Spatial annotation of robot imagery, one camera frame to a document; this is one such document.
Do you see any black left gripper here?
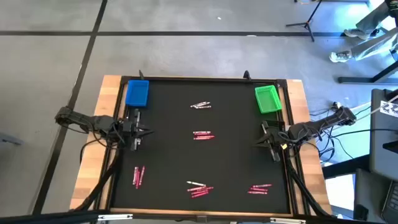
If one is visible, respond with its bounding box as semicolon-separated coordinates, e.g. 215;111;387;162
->
119;108;154;152

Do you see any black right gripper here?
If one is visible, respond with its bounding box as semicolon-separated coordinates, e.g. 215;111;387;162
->
254;120;289;162

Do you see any green plastic basket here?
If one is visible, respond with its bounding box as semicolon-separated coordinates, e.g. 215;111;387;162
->
254;85;283;114

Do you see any black plastic basket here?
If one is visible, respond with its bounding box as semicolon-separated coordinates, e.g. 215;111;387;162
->
266;119;286;133

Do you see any blue plastic basket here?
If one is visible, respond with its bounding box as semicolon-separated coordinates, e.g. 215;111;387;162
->
124;80;150;108

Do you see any black table mat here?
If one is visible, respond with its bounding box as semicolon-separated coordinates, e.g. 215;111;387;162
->
111;81;292;214

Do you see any black desk leg bar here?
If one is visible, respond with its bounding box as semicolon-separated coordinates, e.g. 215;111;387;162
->
338;60;398;85

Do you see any person's shoe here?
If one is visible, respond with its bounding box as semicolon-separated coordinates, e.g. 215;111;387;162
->
343;28;368;40
329;50;353;63

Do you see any grey cabinet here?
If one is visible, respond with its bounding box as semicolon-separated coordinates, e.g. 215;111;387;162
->
353;167;393;222

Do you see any grey desk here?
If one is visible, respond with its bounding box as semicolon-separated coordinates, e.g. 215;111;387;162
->
369;88;398;182

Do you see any black tripod stand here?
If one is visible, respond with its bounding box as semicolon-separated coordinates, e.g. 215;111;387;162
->
285;0;323;43

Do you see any white marker tag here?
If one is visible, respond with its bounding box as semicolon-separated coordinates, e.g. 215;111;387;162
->
379;100;398;118

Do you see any black overhead beam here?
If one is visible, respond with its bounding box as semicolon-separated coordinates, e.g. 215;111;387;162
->
0;208;398;224

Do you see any grey floor object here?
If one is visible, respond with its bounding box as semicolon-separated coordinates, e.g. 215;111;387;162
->
0;131;24;146

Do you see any dark laptop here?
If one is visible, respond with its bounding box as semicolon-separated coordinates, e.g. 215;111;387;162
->
381;180;398;224

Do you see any person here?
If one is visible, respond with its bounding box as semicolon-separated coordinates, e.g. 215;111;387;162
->
329;0;398;63

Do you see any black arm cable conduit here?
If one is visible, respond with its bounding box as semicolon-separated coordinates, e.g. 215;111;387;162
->
70;155;121;212
285;155;334;218

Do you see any silver metal bracket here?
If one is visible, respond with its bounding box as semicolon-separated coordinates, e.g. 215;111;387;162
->
97;213;134;222
269;217;307;224

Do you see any black floor cable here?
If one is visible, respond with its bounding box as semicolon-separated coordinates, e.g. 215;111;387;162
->
329;128;398;139

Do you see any white cable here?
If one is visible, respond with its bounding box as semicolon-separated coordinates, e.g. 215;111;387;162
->
354;94;398;123

